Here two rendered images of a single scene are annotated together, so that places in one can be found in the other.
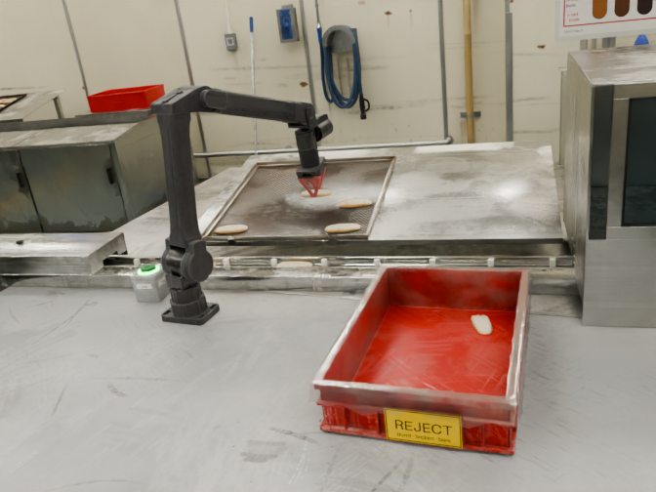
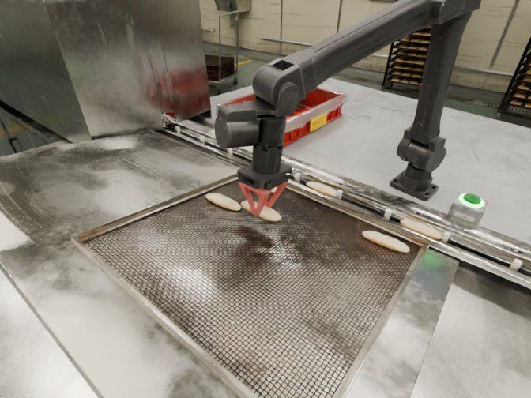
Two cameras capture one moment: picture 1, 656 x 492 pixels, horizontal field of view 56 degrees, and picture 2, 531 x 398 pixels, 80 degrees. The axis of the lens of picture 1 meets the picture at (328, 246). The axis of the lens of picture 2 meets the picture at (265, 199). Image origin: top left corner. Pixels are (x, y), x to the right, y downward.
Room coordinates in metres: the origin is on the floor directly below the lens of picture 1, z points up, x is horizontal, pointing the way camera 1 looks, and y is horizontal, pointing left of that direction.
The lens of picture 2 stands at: (2.27, 0.21, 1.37)
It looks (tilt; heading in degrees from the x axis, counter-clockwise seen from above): 36 degrees down; 200
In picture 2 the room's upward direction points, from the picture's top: straight up
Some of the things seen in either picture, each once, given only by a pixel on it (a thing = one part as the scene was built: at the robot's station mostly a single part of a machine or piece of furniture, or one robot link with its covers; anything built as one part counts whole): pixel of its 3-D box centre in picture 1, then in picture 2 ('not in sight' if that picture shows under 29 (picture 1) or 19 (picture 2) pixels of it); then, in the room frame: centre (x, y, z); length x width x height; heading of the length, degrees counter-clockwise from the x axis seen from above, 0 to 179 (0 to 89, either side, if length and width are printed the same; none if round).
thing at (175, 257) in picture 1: (186, 267); (420, 156); (1.38, 0.34, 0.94); 0.09 x 0.05 x 0.10; 141
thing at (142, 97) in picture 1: (127, 98); not in sight; (5.15, 1.45, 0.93); 0.51 x 0.36 x 0.13; 76
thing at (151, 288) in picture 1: (153, 288); (462, 218); (1.49, 0.47, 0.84); 0.08 x 0.08 x 0.11; 72
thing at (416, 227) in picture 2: not in sight; (420, 227); (1.59, 0.36, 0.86); 0.10 x 0.04 x 0.01; 72
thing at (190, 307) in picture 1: (187, 300); (416, 177); (1.36, 0.35, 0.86); 0.12 x 0.09 x 0.08; 65
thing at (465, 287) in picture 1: (435, 340); (284, 110); (1.01, -0.18, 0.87); 0.49 x 0.34 x 0.10; 158
